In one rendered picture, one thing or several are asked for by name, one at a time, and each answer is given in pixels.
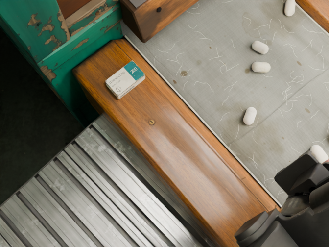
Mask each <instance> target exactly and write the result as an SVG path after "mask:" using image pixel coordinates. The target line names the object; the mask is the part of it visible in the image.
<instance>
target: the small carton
mask: <svg viewBox="0 0 329 247"><path fill-rule="evenodd" d="M143 80H145V73H144V72H143V71H142V70H141V69H140V68H139V67H138V66H137V65H136V63H135V62H134V61H133V60H132V61H130V62H129V63H128V64H126V65H125V66H124V67H122V68H121V69H120V70H119V71H117V72H116V73H115V74H113V75H112V76H111V77H109V78H108V79H107V80H106V81H105V83H106V86H107V87H108V88H109V89H110V90H111V91H112V93H113V94H114V95H115V96H116V97H117V98H118V99H120V98H122V97H123V96H124V95H125V94H127V93H128V92H129V91H131V90H132V89H133V88H134V87H136V86H137V85H138V84H140V83H141V82H142V81H143Z"/></svg>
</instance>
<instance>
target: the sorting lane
mask: <svg viewBox="0 0 329 247"><path fill-rule="evenodd" d="M286 1H287V0H199V1H198V2H197V3H195V4H194V5H193V6H191V7H190V8H189V9H188V10H186V11H185V12H184V13H182V14H181V15H180V16H178V17H177V18H176V19H175V20H173V21H172V22H171V23H170V24H168V25H167V26H166V27H165V28H163V29H162V30H160V31H159V32H158V33H157V34H156V35H154V36H153V37H152V38H151V39H150V40H148V41H147V42H146V43H143V42H142V41H141V40H140V39H139V38H138V37H137V36H136V35H135V34H134V33H133V32H132V31H130V32H129V33H128V34H126V35H125V36H124V38H125V39H126V40H127V41H128V42H129V43H130V44H131V45H132V46H133V47H134V48H135V50H136V51H137V52H138V53H139V54H140V55H141V56H142V57H143V58H144V59H145V60H146V62H147V63H148V64H149V65H150V66H151V67H152V68H153V69H154V70H155V71H156V73H157V74H158V75H159V76H160V77H161V78H162V79H163V80H164V81H165V82H166V83H167V85H168V86H169V87H170V88H171V89H172V90H173V91H174V92H175V93H176V94H177V96H178V97H179V98H180V99H181V100H182V101H183V102H184V103H185V104H186V105H187V106H188V108H189V109H190V110H191V111H192V112H193V113H194V114H195V115H196V116H197V117H198V118H199V120H200V121H201V122H202V123H203V124H204V125H205V126H206V127H207V128H208V129H209V130H210V132H211V133H212V134H213V135H214V136H215V137H216V138H217V139H218V140H219V141H220V142H221V144H222V145H223V146H224V147H225V148H226V149H227V150H228V151H229V152H230V153H231V155H232V156H233V157H234V158H235V159H236V160H237V161H238V162H239V163H240V164H241V165H242V167H243V168H244V169H245V170H246V171H247V172H248V173H249V174H250V175H251V176H252V178H253V179H254V180H255V181H256V182H257V183H258V184H259V185H260V186H261V187H262V188H263V190H264V191H265V192H266V193H267V194H268V195H269V196H270V197H271V198H272V199H273V200H274V202H275V203H276V204H277V205H278V206H279V207H280V208H281V207H282V206H283V204H284V202H285V201H286V199H287V198H288V196H289V195H288V194H287V193H286V192H285V191H284V190H283V189H282V188H281V187H280V186H279V185H278V184H277V182H276V181H275V180H274V177H275V175H276V174H277V173H278V172H279V171H280V170H282V169H283V168H286V167H287V166H288V165H290V164H291V163H292V162H294V161H295V160H296V159H298V158H299V156H301V155H302V154H303V153H305V152H306V151H308V150H310V148H311V147H312V146H313V145H319V146H320V147H321V148H322V149H323V151H324V152H325V153H326V154H327V156H328V159H329V34H328V33H327V32H326V31H325V30H324V29H323V28H322V27H321V26H320V25H319V24H317V23H316V22H315V21H314V20H313V19H312V18H311V17H310V16H309V15H308V14H307V13H306V12H305V11H304V10H303V9H302V8H300V7H299V6H298V5H297V3H296V5H295V13H294V14H293V15H292V16H287V15H285V13H284V8H285V3H286ZM254 41H260V42H262V43H264V44H266V45H267V46H268V48H269V50H268V52H267V53H266V54H261V53H259V52H257V51H255V50H253V49H252V43H253V42H254ZM254 62H267V63H269V64H270V67H271V69H270V71H269V72H267V73H260V72H254V71H253V70H252V64H253V63H254ZM249 107H253V108H255V109H256V111H257V114H256V116H255V119H254V122H253V123H252V124H251V125H246V124H245V123H244V121H243V118H244V115H245V113H246V110H247V109H248V108H249Z"/></svg>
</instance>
